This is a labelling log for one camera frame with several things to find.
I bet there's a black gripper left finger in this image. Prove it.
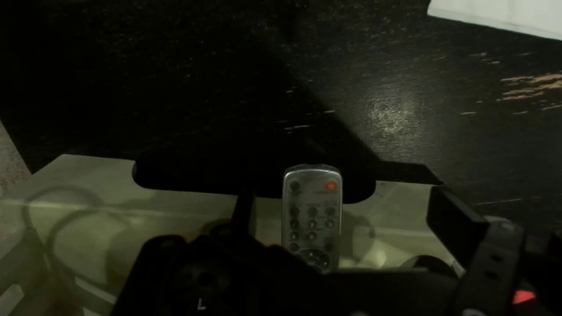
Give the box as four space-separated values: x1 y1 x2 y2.
232 190 257 236

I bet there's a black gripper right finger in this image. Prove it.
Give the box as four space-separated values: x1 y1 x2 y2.
427 187 489 273

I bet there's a grey remote control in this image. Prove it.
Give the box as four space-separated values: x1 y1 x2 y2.
281 166 343 274

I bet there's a white wooden shelf unit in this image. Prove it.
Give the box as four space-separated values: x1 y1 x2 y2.
0 155 454 316

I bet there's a white paper sheet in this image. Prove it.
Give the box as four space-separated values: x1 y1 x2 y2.
427 0 562 41

